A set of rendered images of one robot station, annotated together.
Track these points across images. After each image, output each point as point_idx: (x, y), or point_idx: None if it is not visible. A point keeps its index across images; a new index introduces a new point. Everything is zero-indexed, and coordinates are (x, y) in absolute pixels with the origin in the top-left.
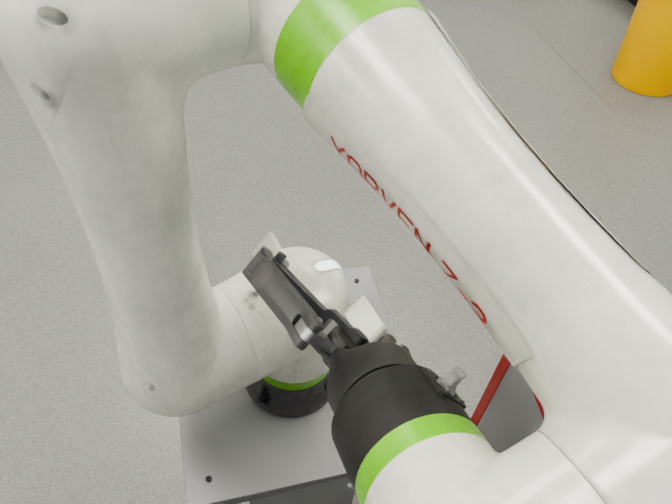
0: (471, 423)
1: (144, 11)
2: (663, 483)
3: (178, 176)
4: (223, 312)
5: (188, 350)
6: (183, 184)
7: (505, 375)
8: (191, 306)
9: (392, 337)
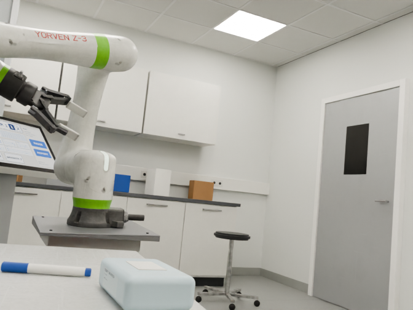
0: (8, 68)
1: None
2: None
3: (83, 87)
4: (80, 147)
5: (63, 141)
6: (83, 90)
7: None
8: (70, 127)
9: (56, 123)
